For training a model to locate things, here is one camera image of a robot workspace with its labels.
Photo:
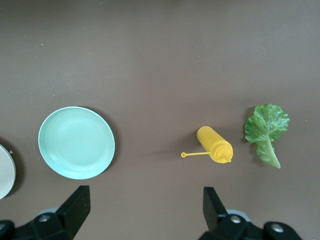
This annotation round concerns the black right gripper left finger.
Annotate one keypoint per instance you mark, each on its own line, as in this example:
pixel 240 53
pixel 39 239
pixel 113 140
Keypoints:
pixel 71 215

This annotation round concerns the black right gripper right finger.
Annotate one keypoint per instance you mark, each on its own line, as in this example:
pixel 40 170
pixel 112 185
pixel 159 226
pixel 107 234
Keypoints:
pixel 215 216

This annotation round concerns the yellow squeeze bottle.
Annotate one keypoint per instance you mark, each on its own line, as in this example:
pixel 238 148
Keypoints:
pixel 215 143

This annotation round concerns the green lettuce leaf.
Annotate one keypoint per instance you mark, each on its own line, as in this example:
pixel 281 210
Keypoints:
pixel 268 125

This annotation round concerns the mint green plate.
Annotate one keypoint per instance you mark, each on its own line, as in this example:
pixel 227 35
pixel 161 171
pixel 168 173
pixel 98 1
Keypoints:
pixel 76 142

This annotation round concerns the beige plate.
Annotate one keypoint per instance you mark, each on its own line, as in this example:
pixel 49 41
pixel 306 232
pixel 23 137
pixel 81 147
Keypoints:
pixel 5 172

